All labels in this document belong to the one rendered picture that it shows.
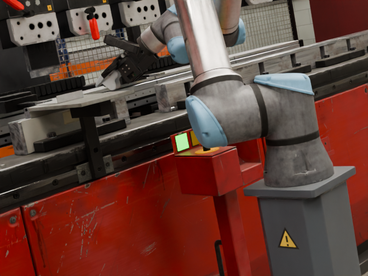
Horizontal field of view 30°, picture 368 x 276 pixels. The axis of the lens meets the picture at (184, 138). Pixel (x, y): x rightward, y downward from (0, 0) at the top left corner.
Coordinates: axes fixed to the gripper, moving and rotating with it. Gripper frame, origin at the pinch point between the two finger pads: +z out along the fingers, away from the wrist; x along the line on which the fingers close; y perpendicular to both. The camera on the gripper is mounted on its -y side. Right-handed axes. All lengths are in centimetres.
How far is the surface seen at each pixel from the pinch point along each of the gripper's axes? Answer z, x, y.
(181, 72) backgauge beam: -3, 66, 8
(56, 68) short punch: 4.6, -7.1, -10.1
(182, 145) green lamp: -8.6, -1.1, 31.1
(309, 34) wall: 38, 819, 12
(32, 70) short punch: 7.3, -14.6, -12.6
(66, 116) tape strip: 10.2, -10.3, 3.0
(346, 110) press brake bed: -39, 91, 62
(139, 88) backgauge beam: 7.9, 46.4, 4.3
